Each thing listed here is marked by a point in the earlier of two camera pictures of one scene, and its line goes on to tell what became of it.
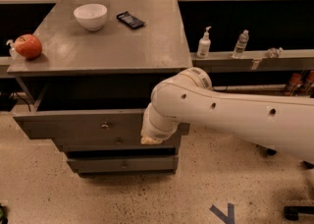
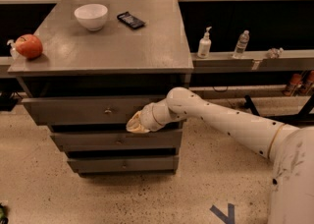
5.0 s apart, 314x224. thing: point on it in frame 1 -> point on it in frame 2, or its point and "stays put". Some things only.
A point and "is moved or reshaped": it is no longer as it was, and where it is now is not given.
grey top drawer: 88,112 is moved or reshaped
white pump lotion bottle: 204,44 stays put
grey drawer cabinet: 89,68 stays put
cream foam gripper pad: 155,134 -> 146,120
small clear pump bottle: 12,49 stays put
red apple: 28,46 stays put
